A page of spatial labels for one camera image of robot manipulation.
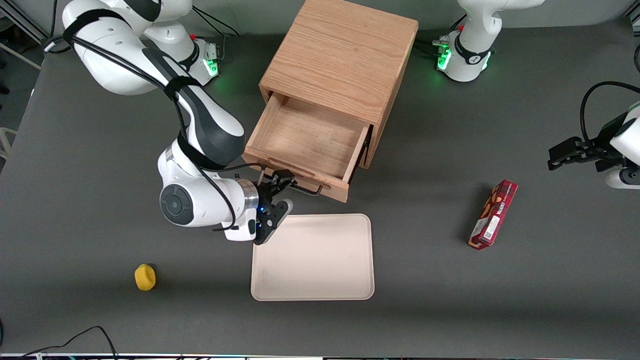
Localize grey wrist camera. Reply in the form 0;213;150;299
605;167;640;190
270;198;295;229

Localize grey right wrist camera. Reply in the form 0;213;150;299
270;198;295;229

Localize black metal drawer handle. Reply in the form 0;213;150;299
259;164;325;197

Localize black left base cables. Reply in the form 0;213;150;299
414;14;468;57

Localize beige rectangular tray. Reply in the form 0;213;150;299
250;213;376;302

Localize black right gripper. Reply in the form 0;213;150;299
253;168;296;246

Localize wooden drawer cabinet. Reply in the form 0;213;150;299
258;0;420;170

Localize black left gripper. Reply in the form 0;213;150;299
547;114;629;173

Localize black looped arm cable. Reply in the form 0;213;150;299
579;81;640;147

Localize black base cables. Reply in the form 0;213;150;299
191;6;242;61
414;14;468;57

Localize wooden drawer with handle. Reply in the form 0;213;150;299
242;91;374;204

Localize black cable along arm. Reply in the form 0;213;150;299
44;30;267;233

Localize black floor cable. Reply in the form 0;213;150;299
0;325;119;360

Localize black right base cables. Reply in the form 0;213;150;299
191;6;242;61

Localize red snack box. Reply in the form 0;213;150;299
467;179;519;251

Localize aluminium frame profile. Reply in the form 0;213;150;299
0;0;52;47

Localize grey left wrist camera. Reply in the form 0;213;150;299
605;167;640;190

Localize yellow sponge ball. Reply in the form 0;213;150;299
134;263;157;292

